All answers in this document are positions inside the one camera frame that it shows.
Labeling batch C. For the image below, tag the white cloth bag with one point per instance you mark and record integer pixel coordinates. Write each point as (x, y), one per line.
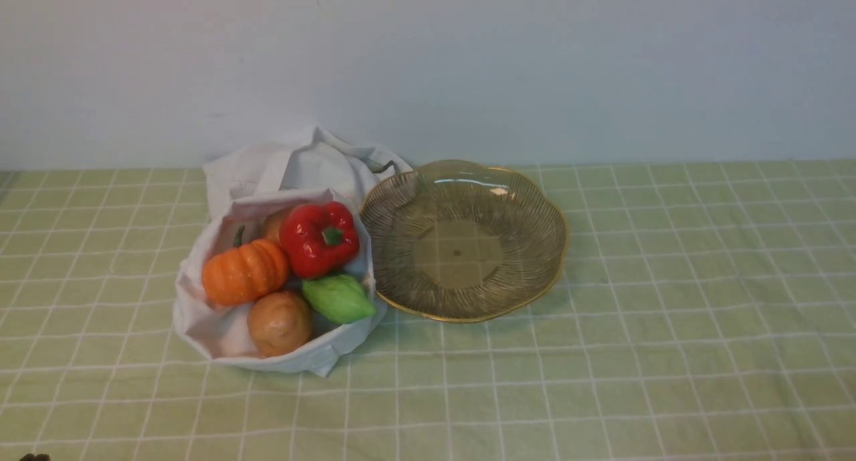
(244, 187)

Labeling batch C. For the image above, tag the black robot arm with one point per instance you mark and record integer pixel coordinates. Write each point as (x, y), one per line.
(35, 457)

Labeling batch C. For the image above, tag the brown potato front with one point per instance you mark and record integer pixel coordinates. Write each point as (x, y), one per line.
(279, 323)

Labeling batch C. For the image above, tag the brown potato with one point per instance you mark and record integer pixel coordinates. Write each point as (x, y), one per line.
(271, 225)
(279, 323)

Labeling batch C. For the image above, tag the gold-rimmed glass plate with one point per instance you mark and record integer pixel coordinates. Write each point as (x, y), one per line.
(458, 241)

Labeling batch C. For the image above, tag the red bell pepper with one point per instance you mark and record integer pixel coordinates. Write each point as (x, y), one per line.
(319, 238)

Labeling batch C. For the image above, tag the brown potato back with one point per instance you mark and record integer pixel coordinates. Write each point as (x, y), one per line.
(271, 225)

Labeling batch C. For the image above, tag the green checkered tablecloth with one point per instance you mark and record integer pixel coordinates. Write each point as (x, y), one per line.
(706, 312)

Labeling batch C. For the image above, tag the orange pumpkin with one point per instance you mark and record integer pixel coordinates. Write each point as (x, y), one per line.
(245, 272)

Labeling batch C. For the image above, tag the green chayote vegetable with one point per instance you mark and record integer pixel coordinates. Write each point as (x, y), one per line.
(340, 298)

